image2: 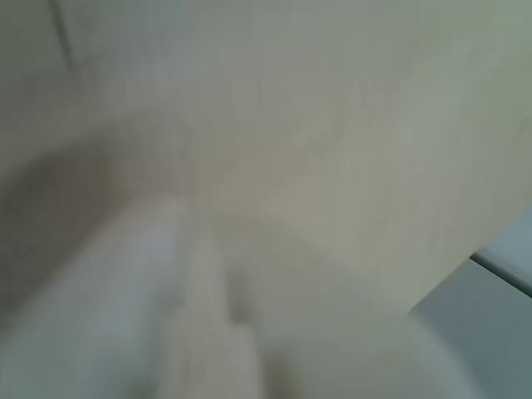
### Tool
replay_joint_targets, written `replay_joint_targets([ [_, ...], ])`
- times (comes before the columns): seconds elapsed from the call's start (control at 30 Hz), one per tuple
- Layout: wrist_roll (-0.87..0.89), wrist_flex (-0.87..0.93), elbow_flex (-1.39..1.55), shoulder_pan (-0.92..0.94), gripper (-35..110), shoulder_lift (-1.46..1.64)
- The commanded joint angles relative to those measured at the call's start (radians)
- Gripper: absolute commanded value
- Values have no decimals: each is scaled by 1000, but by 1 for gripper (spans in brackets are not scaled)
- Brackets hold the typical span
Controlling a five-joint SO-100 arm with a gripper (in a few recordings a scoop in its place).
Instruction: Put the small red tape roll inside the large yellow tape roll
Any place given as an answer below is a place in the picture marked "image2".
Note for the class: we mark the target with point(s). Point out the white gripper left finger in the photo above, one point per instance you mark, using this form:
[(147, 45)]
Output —
[(108, 316)]

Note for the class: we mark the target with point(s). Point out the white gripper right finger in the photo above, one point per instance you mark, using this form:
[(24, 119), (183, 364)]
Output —
[(332, 341)]

